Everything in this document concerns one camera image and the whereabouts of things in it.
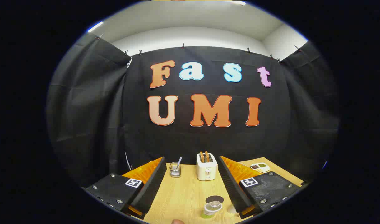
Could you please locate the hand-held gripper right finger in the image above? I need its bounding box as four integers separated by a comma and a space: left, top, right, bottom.
218, 156, 302, 220

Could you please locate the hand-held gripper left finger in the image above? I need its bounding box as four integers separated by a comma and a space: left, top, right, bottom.
83, 156, 168, 220

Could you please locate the dark brown round coaster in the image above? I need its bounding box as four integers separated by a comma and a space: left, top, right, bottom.
205, 195, 224, 204

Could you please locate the clear juice bottle white label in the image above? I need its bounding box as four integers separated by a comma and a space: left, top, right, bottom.
201, 201, 223, 219

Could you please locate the white toaster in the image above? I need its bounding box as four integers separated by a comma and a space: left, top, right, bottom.
196, 152, 218, 181

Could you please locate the wooden table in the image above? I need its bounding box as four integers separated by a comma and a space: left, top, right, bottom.
128, 157, 304, 224

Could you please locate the white divided snack dish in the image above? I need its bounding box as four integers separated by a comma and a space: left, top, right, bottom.
250, 163, 271, 173

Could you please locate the metal wire holder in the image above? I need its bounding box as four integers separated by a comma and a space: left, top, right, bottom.
169, 162, 182, 178

